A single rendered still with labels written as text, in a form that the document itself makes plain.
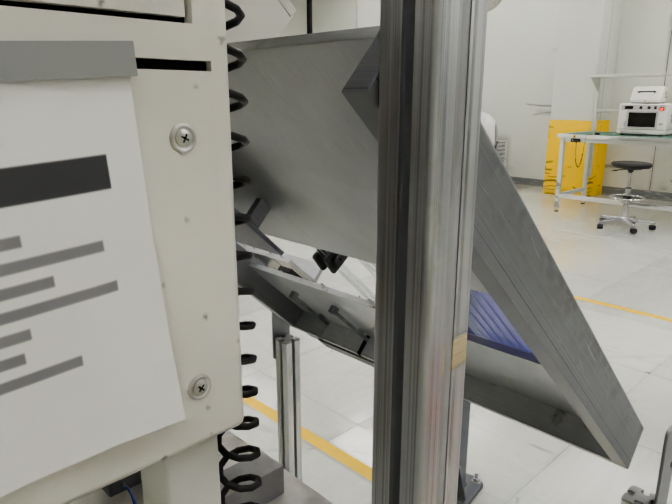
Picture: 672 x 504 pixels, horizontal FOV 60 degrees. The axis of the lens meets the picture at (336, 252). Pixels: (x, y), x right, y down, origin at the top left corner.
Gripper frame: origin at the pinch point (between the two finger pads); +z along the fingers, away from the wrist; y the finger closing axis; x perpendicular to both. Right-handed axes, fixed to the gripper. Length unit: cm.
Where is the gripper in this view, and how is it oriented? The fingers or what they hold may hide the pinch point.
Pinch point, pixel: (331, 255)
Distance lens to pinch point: 84.7
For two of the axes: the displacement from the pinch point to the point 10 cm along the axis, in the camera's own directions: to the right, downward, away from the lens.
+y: 7.0, 1.8, -6.9
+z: -5.7, 7.3, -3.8
